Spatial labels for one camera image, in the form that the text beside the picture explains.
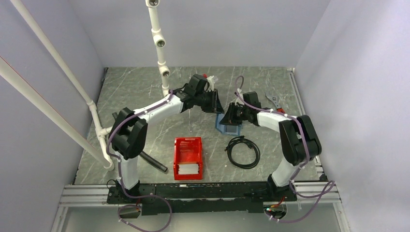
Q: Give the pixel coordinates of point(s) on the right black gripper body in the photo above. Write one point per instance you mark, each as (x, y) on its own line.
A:
(237, 113)

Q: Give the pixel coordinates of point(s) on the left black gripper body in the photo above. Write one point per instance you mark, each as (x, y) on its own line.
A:
(208, 101)

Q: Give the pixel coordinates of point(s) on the blue card holder wallet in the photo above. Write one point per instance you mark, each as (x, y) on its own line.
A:
(226, 129)

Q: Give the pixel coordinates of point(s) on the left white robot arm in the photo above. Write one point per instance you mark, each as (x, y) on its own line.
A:
(128, 134)

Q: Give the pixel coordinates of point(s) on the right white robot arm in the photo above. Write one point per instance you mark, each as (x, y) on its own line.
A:
(299, 141)

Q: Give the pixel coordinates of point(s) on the white card stack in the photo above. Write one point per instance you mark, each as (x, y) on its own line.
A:
(188, 168)

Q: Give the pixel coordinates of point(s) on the red plastic bin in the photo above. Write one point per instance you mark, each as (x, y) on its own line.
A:
(188, 150)

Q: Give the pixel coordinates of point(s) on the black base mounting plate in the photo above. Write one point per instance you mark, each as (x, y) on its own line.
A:
(251, 197)

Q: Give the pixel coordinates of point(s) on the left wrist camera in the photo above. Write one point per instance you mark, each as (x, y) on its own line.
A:
(211, 81)

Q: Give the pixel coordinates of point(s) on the red handled adjustable wrench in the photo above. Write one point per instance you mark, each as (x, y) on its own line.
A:
(275, 101)

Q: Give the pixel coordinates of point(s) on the aluminium rail frame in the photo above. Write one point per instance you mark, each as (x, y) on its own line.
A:
(96, 196)

